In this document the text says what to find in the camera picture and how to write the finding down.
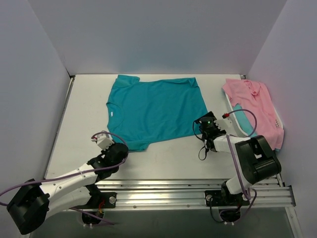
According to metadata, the teal t-shirt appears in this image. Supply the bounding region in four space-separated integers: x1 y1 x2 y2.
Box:
106 75 208 151

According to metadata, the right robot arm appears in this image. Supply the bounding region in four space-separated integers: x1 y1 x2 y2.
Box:
193 112 281 205

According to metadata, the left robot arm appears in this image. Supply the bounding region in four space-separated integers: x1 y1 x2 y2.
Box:
6 143 128 235

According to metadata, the white laundry basket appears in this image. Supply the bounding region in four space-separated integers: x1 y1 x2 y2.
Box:
231 108 283 137

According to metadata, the light teal shirt in basket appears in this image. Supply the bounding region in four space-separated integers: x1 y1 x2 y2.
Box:
234 111 284 140

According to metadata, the pink polo shirt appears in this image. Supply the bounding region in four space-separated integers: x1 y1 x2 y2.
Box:
222 79 284 150

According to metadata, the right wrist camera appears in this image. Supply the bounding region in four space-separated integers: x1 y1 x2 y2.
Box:
214 114 236 134

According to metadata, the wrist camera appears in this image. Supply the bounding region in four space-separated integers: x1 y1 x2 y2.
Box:
214 114 236 134
91 133 114 150

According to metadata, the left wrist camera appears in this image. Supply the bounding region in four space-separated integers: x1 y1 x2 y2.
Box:
91 133 114 150

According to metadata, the aluminium rail frame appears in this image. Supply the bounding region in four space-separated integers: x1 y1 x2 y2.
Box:
26 178 297 213

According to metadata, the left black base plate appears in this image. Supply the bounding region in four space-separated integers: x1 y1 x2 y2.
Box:
94 192 117 209

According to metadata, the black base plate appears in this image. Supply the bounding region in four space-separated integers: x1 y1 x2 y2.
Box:
205 190 250 207
94 192 117 209

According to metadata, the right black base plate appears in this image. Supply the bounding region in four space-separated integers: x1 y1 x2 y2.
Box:
205 190 250 207

